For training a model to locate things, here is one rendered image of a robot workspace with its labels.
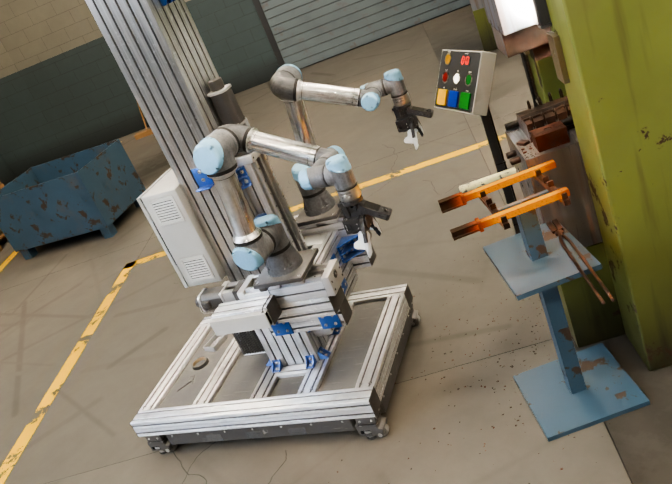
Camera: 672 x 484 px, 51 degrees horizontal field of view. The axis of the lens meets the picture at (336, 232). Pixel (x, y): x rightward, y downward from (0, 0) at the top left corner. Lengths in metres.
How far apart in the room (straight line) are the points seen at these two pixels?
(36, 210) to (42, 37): 4.83
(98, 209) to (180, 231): 4.00
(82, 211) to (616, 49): 5.61
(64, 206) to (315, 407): 4.64
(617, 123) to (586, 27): 0.34
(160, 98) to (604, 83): 1.63
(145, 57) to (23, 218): 4.90
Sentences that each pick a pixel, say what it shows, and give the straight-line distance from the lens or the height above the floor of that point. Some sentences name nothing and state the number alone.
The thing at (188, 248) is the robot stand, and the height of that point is 0.95.
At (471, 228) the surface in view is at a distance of 2.38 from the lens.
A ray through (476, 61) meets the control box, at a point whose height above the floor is 1.16.
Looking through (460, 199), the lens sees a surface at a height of 0.92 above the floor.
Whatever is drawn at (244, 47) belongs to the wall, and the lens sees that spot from 10.98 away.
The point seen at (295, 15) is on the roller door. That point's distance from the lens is 10.76.
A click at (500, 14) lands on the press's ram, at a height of 1.44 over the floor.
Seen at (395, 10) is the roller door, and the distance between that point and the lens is 10.72.
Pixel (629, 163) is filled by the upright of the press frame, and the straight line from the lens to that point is 2.58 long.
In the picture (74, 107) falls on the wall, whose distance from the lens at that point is 11.93.
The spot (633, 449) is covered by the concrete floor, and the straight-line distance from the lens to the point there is 2.79.
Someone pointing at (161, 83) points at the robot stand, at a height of 1.64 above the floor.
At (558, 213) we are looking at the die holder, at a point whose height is 0.66.
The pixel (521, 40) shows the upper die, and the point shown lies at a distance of 2.78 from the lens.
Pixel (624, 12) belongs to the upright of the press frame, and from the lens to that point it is 2.43.
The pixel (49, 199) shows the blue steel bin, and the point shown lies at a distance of 7.29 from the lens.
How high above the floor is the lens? 2.01
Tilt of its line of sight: 24 degrees down
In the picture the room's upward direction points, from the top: 23 degrees counter-clockwise
